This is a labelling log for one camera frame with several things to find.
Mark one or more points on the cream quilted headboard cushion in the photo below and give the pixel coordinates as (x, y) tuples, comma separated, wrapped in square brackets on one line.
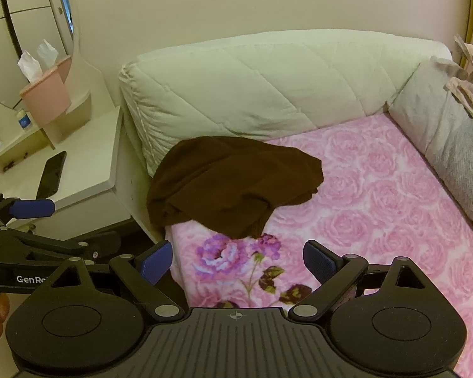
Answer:
[(252, 86)]

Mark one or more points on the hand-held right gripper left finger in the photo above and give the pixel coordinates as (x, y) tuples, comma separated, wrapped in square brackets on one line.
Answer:
[(157, 263)]

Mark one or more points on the grey and pink quilt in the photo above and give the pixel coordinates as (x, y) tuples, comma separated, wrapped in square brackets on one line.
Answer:
[(437, 126)]

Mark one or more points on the folded pale pink sheet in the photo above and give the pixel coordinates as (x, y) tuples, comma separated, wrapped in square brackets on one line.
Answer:
[(471, 86)]

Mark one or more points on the brown knitted sweater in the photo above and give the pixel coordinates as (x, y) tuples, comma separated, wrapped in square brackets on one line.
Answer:
[(236, 181)]

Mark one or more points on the white bedside dressing table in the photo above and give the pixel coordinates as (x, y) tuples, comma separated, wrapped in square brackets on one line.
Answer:
[(86, 165)]

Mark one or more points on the black smartphone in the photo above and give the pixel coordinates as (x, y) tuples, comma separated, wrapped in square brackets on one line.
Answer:
[(51, 175)]

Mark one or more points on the pink tissue bin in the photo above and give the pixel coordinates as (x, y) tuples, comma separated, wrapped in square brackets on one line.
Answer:
[(47, 100)]

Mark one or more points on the white tissue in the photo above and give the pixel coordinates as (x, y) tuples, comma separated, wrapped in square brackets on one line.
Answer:
[(29, 67)]

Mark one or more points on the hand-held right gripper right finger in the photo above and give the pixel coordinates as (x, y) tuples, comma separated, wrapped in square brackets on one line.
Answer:
[(317, 262)]

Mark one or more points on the small blue-label bottle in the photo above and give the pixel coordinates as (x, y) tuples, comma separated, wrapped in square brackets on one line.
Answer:
[(23, 120)]

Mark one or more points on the pink rose printed blanket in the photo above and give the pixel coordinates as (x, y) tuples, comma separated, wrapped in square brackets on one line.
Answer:
[(378, 204)]

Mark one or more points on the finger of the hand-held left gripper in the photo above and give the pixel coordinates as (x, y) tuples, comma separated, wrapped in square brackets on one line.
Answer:
[(31, 208), (82, 244)]

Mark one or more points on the oval mirror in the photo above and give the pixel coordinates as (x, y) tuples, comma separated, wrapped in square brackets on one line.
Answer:
[(23, 27)]

